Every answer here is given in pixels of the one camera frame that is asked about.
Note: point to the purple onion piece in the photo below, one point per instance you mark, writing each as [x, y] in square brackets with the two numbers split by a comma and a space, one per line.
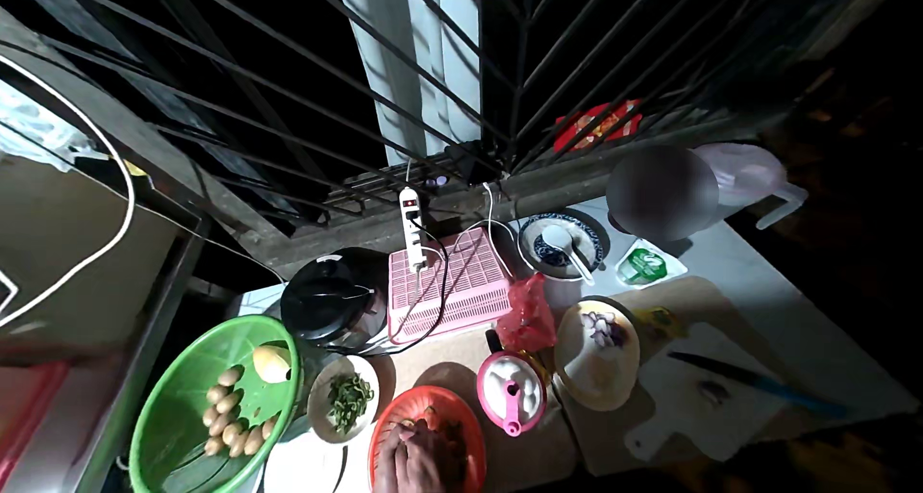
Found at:
[713, 392]

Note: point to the white power strip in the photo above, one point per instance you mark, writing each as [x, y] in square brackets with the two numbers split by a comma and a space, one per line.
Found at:
[409, 220]

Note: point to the black lidded rice cooker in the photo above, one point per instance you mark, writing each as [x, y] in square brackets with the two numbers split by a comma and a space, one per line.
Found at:
[317, 305]

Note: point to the white curtain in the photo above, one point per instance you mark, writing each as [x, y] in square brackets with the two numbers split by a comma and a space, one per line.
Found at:
[432, 67]

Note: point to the pale yellow fruit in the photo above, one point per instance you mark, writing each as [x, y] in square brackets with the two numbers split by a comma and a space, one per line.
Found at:
[270, 364]

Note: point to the blue patterned bowl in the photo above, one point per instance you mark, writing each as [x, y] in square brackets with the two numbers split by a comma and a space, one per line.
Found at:
[530, 242]

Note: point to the red snack packet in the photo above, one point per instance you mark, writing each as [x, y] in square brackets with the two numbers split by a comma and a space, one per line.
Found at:
[606, 129]

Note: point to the white cutting board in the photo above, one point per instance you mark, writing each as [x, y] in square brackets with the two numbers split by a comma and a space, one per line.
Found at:
[685, 406]

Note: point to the pile of sliced onions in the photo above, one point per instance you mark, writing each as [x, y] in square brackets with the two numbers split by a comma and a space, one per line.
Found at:
[604, 330]

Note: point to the white spoon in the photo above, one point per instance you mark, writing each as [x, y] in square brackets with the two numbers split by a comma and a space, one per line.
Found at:
[559, 238]

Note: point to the clear plastic bag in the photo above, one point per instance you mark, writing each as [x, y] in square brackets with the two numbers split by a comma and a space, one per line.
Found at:
[36, 129]

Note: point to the large green plastic basin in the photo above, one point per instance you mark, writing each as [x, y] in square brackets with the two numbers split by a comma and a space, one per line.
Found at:
[169, 399]

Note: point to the brown cabinet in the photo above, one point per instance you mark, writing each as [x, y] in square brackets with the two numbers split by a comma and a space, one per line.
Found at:
[86, 255]

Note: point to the black metal window grille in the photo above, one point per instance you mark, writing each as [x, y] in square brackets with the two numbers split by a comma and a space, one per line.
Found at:
[516, 103]

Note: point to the pink plastic basket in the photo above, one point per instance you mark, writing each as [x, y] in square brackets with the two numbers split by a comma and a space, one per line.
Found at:
[469, 284]

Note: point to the pink rimmed lidded jug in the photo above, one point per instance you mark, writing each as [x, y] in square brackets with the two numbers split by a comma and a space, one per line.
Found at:
[497, 387]

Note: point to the red plastic tub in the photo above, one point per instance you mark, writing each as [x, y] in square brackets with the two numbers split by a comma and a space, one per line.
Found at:
[25, 421]

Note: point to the orange-red plastic bowl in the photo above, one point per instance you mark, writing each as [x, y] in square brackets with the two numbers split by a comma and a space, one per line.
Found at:
[467, 424]

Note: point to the small cream bowl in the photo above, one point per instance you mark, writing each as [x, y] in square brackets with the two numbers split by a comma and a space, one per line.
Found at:
[321, 405]

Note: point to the person's right fingers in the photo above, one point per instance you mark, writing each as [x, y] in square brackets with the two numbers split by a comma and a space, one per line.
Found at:
[405, 437]

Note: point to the green and white packet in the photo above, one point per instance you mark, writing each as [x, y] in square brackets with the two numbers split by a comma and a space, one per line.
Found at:
[645, 264]

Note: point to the red plastic bag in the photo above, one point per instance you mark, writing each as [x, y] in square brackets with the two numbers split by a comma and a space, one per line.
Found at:
[526, 316]

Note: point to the cream oval plate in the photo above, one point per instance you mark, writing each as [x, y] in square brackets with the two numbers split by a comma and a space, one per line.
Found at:
[595, 381]

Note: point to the yellow packet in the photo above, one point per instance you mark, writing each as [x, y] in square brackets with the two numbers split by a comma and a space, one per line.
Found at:
[662, 323]

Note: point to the pile of green leaves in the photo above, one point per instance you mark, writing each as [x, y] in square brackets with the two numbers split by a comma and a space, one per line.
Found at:
[349, 403]

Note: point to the white round plate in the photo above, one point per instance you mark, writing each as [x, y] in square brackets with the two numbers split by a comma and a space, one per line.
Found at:
[303, 460]

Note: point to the person's right hand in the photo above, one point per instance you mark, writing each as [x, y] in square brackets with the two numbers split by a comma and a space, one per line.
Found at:
[418, 464]

